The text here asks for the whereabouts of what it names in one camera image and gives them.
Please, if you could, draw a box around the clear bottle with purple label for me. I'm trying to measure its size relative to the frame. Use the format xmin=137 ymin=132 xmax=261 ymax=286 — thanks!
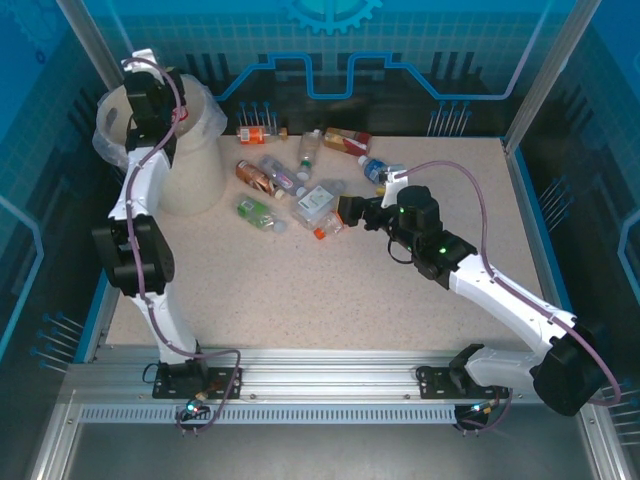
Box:
xmin=257 ymin=154 xmax=309 ymax=198

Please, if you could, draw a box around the slotted grey cable duct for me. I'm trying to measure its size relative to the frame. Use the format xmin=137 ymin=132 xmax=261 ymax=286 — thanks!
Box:
xmin=77 ymin=404 xmax=459 ymax=425

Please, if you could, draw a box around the bottle with red brown label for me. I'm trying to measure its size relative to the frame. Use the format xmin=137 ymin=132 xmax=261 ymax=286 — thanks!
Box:
xmin=322 ymin=127 xmax=374 ymax=158

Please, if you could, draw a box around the clear bottle with white cap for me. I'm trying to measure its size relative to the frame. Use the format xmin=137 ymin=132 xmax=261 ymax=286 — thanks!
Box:
xmin=297 ymin=128 xmax=325 ymax=181

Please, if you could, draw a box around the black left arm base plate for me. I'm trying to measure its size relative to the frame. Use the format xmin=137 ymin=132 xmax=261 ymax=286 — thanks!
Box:
xmin=152 ymin=362 xmax=245 ymax=400

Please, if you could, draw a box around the clear plastic bin liner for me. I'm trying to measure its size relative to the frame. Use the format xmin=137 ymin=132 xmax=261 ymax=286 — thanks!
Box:
xmin=91 ymin=74 xmax=229 ymax=169

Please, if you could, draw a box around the aluminium frame post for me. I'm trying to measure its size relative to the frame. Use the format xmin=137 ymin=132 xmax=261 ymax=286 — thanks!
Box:
xmin=54 ymin=0 xmax=146 ymax=76
xmin=501 ymin=0 xmax=604 ymax=156

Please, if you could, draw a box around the cream plastic waste bin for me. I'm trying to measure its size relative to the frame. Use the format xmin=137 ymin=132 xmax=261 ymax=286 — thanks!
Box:
xmin=97 ymin=72 xmax=227 ymax=216

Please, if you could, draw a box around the clear bottle with green label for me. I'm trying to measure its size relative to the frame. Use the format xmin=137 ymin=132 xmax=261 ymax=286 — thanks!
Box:
xmin=234 ymin=193 xmax=290 ymax=235

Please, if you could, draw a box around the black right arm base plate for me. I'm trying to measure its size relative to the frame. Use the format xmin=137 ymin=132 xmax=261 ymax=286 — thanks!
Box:
xmin=418 ymin=364 xmax=511 ymax=400

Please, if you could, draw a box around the clear bottle with orange cap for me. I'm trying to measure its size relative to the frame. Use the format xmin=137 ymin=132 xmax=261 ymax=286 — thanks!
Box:
xmin=313 ymin=208 xmax=347 ymax=241

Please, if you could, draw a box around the blue table side rail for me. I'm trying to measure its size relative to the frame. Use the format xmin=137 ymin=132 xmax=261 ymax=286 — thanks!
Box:
xmin=502 ymin=137 xmax=586 ymax=364
xmin=73 ymin=177 xmax=140 ymax=364

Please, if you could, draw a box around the clear bottle with blue label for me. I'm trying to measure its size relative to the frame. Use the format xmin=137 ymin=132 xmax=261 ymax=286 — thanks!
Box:
xmin=356 ymin=155 xmax=404 ymax=185

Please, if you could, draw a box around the square clear bottle white label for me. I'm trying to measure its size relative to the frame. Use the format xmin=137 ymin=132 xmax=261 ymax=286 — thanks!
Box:
xmin=290 ymin=178 xmax=346 ymax=230

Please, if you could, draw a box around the grey metal panel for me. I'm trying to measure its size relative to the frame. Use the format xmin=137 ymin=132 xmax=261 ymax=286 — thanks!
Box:
xmin=62 ymin=422 xmax=599 ymax=480

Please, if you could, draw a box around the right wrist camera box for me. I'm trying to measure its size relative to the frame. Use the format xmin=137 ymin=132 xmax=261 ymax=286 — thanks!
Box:
xmin=377 ymin=167 xmax=410 ymax=209

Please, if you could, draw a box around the brown orange drink bottle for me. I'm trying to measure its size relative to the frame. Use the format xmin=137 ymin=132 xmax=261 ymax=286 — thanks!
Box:
xmin=235 ymin=159 xmax=287 ymax=201

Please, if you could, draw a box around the small bottle with orange label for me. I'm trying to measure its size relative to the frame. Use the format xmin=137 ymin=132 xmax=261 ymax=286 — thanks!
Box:
xmin=236 ymin=125 xmax=290 ymax=146

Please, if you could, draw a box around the aluminium mounting rail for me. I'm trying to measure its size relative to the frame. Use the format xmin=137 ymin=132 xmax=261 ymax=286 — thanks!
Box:
xmin=64 ymin=347 xmax=601 ymax=406

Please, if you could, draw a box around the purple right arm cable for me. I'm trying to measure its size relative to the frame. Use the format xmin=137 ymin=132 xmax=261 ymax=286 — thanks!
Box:
xmin=399 ymin=159 xmax=624 ymax=436

